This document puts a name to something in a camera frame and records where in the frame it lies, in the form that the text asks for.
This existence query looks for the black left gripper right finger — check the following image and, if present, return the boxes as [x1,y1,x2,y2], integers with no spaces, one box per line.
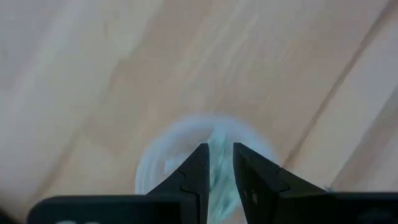
[232,142,398,224]

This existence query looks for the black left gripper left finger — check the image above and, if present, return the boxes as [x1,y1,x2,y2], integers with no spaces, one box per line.
[27,142,211,224]

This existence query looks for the green white sweetener packet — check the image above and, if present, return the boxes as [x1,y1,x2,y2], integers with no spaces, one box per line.
[207,124,248,224]

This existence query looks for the clear plastic container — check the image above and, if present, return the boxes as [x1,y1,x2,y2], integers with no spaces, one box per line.
[134,113,280,224]

